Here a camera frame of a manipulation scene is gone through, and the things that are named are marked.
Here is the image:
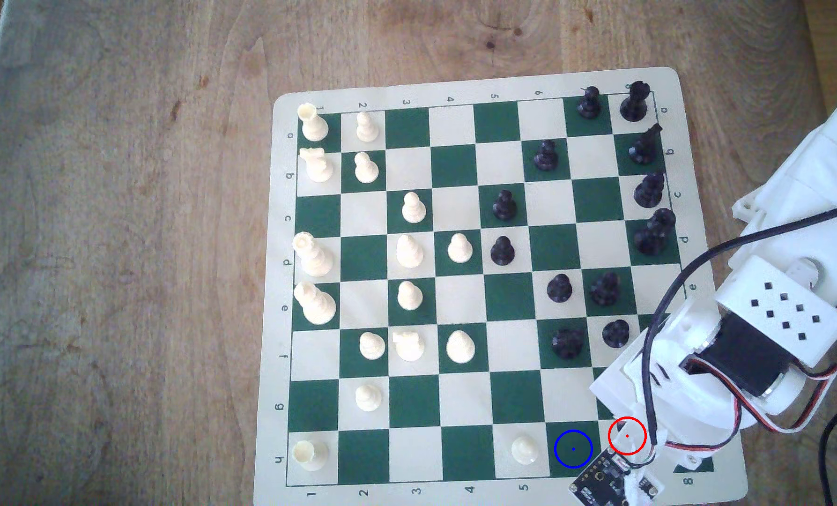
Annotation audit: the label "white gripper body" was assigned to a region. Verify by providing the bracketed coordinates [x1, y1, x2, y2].
[590, 295, 742, 458]

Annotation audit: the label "black chess bishop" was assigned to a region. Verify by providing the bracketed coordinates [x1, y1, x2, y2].
[633, 171, 666, 209]
[552, 329, 585, 361]

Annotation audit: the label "black chess knight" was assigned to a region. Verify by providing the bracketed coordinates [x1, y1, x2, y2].
[590, 272, 621, 307]
[628, 124, 664, 166]

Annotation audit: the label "black chess queen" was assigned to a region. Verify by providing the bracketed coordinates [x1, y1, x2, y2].
[632, 208, 677, 256]

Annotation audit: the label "white chess bishop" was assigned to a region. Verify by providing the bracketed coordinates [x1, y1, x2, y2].
[396, 234, 425, 269]
[445, 329, 476, 365]

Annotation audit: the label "white chess knight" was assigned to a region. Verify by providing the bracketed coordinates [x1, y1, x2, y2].
[299, 146, 335, 184]
[392, 329, 425, 363]

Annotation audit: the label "black chess rook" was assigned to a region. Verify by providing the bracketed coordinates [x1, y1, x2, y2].
[619, 81, 652, 122]

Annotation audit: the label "green cream chess mat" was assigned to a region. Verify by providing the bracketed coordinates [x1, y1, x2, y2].
[253, 67, 749, 506]

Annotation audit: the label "white chess rook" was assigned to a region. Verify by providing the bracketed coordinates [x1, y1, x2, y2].
[292, 440, 330, 472]
[297, 103, 330, 142]

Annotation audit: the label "white chess king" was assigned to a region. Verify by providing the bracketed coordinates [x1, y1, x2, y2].
[293, 282, 337, 326]

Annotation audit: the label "white chess queen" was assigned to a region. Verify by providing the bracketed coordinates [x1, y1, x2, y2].
[292, 232, 334, 277]

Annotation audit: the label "red white black servo wires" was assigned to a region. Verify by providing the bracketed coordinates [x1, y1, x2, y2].
[629, 394, 744, 468]
[681, 270, 837, 433]

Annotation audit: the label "black camera circuit board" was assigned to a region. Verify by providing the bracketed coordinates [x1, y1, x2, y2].
[569, 450, 665, 506]

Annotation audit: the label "black camera cable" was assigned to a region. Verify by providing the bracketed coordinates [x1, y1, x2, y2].
[642, 208, 837, 445]

